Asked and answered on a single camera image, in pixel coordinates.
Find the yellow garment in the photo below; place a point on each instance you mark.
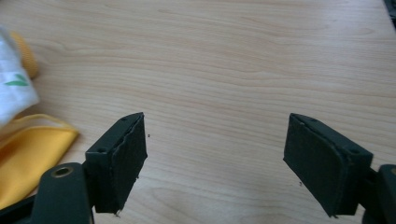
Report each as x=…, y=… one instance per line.
x=28, y=155

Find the white packet with green leaf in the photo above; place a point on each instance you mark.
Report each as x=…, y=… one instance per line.
x=13, y=81

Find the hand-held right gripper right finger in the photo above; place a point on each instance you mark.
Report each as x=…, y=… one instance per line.
x=323, y=168

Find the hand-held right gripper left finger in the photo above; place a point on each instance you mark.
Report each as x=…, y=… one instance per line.
x=120, y=168

